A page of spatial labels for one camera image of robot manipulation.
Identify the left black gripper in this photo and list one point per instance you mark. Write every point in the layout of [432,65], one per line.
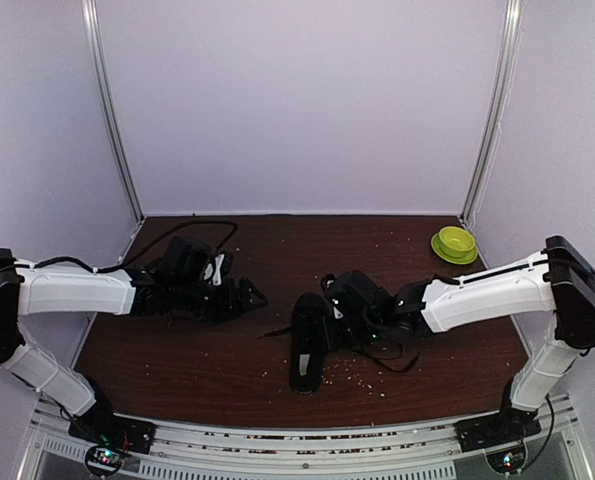
[230,307]

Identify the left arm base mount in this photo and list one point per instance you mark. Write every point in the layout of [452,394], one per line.
[109,452]

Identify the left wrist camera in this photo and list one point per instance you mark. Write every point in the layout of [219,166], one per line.
[188,260]

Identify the left aluminium frame post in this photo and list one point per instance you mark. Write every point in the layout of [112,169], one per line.
[94,37]

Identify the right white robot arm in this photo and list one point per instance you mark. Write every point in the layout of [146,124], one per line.
[556,279]

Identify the aluminium frame post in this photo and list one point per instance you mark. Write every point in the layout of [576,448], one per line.
[94,37]
[492,128]

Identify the right aluminium frame post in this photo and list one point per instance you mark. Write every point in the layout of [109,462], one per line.
[492,128]

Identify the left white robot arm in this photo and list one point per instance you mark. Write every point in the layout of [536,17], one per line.
[64,284]

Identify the front aluminium rail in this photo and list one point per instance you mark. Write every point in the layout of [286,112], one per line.
[419,450]

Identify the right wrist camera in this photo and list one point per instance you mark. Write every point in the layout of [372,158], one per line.
[332,290]

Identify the green bowl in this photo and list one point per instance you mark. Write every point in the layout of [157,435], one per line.
[454,245]

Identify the black sneaker shoe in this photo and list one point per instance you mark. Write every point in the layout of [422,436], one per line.
[309,309]

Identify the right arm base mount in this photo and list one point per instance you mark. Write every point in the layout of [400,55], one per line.
[501,440]

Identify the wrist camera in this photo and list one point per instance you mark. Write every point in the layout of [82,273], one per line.
[188,260]
[332,290]

